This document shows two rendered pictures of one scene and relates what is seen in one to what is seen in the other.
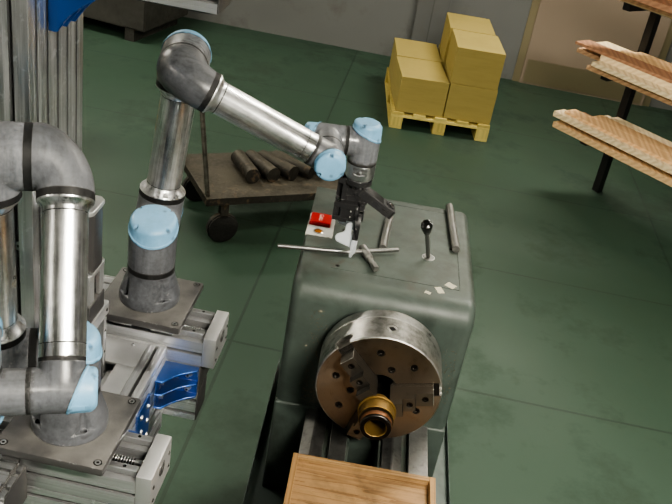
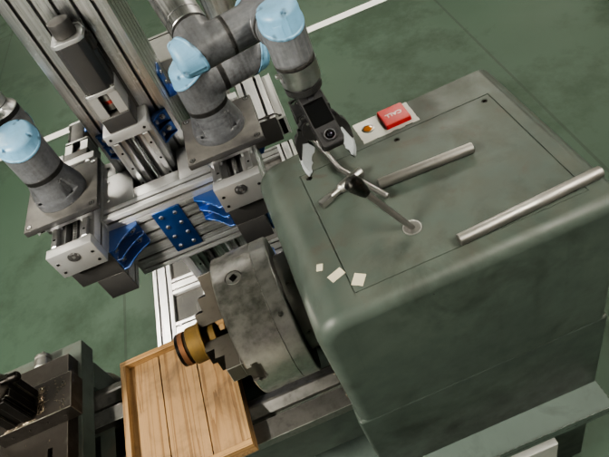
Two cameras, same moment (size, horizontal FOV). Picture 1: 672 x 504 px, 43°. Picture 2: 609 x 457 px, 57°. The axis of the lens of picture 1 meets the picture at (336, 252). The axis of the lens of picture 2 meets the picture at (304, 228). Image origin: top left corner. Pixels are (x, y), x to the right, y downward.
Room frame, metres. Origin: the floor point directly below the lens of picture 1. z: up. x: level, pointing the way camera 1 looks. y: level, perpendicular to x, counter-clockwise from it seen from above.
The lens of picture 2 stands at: (1.93, -0.93, 2.06)
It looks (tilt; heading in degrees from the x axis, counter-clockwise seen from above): 46 degrees down; 90
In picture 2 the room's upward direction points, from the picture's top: 24 degrees counter-clockwise
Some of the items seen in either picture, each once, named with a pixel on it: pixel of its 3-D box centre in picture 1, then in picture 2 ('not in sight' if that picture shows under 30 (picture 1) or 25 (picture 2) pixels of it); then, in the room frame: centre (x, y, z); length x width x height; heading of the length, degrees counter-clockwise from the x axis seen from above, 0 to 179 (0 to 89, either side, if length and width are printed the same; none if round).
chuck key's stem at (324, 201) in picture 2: (369, 258); (341, 188); (2.03, -0.09, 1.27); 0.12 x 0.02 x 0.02; 22
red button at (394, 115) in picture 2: (320, 220); (393, 117); (2.21, 0.06, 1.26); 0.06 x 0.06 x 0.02; 0
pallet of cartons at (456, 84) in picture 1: (440, 70); not in sight; (7.00, -0.59, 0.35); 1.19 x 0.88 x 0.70; 179
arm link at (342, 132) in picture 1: (326, 140); (255, 20); (2.00, 0.07, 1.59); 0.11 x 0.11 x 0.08; 9
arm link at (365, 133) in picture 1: (363, 141); (284, 33); (2.03, -0.02, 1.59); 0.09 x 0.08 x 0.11; 99
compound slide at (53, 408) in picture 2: not in sight; (38, 408); (1.16, -0.08, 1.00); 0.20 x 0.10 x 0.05; 0
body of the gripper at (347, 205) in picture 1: (352, 197); (309, 104); (2.03, -0.02, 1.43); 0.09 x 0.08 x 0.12; 90
